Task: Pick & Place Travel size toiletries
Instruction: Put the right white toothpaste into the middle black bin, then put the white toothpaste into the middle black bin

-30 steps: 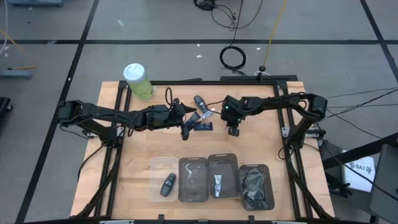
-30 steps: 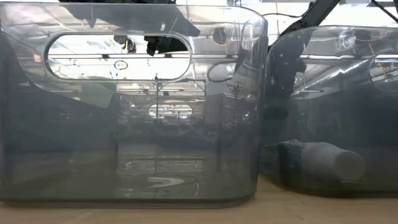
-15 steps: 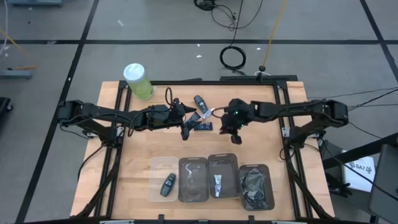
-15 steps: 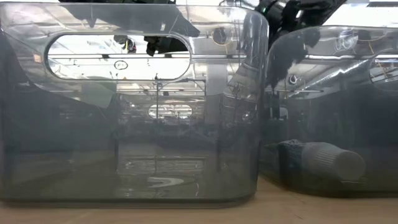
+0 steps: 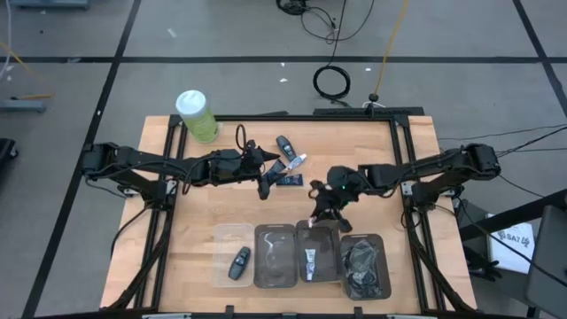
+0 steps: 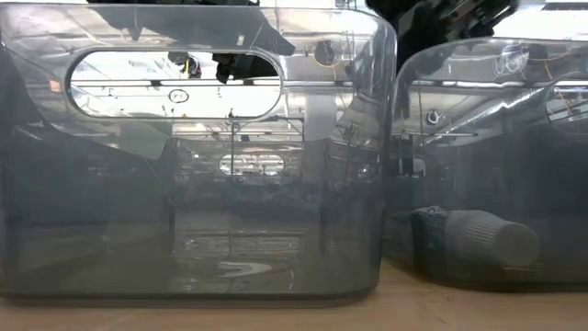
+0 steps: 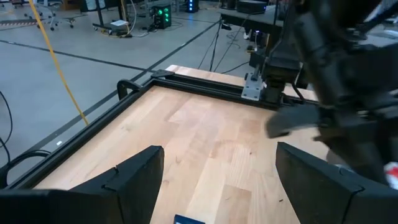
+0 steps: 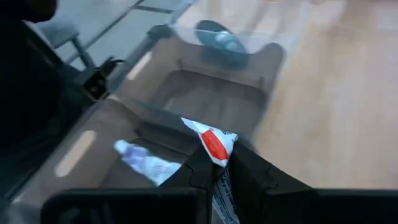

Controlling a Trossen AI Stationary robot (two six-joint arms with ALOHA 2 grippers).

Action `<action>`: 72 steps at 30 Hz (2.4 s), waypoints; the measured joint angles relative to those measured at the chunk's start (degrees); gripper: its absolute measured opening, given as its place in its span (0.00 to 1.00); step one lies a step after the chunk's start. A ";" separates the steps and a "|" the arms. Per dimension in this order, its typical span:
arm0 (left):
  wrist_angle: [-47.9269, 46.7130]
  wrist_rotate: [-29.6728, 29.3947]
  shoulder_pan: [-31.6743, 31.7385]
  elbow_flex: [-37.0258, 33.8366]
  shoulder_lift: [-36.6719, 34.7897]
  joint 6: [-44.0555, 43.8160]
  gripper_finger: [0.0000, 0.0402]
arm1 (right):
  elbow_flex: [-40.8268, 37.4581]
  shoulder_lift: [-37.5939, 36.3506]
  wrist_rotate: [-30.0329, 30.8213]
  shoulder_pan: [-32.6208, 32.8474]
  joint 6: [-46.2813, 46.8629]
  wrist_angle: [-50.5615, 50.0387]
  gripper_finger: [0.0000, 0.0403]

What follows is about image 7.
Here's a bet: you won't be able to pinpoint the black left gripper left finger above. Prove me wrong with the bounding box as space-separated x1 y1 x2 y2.
70 145 165 224

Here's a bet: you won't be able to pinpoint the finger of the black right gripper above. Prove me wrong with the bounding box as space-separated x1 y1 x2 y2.
266 105 321 139
329 139 389 184

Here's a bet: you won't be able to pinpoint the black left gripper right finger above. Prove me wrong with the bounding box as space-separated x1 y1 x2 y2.
275 142 364 224

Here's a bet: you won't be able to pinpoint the dark blue toiletry tube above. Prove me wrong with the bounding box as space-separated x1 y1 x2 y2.
173 213 206 224

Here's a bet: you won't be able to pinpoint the black curved clamp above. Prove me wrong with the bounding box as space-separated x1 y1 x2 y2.
116 79 142 100

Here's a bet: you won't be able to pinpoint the black tripod stand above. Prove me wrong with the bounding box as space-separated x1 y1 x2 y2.
210 18 233 72

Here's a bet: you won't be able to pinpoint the black work table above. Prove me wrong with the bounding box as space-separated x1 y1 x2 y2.
219 7 287 37

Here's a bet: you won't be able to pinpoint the black equipment box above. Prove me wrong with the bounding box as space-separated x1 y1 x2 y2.
236 0 268 15

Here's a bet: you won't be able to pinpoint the black device blue lights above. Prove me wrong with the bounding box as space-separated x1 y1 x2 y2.
185 0 200 13

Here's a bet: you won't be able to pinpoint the black equipment cart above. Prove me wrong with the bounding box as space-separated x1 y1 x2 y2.
79 0 131 37

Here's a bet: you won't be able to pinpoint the black box green lights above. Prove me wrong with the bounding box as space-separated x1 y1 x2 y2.
152 3 172 30

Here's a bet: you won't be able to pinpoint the white office chair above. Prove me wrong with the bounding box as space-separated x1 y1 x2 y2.
24 0 75 32

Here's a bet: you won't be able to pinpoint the black aluminium table frame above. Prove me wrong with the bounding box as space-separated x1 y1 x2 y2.
6 68 318 190

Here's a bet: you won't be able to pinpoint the black floor cable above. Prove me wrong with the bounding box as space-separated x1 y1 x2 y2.
0 90 52 187

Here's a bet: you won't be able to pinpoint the yellow cable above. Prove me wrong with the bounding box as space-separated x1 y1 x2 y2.
28 0 90 125

